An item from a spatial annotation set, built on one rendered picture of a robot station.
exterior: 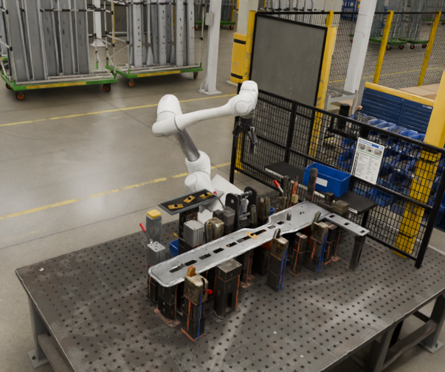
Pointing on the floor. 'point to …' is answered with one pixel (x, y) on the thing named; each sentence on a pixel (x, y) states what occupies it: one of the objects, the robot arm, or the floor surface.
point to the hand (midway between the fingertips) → (243, 148)
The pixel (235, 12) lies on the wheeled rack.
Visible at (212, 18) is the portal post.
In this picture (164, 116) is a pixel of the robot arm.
